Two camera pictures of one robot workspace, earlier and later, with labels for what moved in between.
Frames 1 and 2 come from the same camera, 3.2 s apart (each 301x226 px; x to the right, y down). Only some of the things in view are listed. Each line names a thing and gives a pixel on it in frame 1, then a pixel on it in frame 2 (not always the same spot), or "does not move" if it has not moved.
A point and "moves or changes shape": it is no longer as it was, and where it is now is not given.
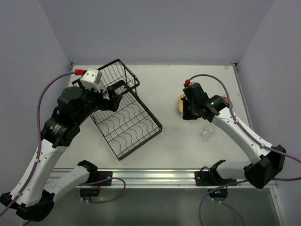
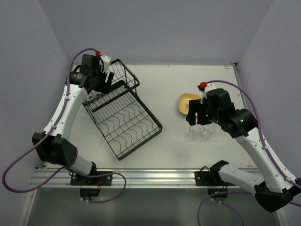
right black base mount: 210,177 does not move
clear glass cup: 104,90 moves or changes shape
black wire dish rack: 131,125 does not move
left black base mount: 101,178 does not move
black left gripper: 109,98 to 105,83
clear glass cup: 208,130 does not move
